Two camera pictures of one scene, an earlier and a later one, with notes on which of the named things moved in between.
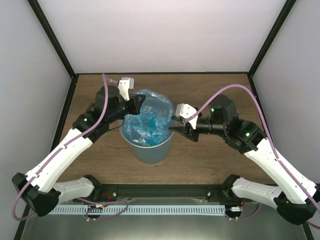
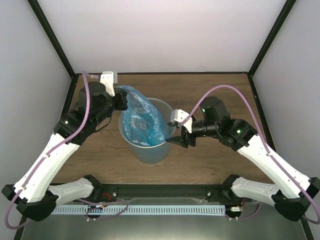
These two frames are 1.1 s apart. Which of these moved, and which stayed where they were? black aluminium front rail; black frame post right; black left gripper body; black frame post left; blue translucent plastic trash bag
Moved: blue translucent plastic trash bag; black left gripper body
Stayed: black frame post left; black frame post right; black aluminium front rail
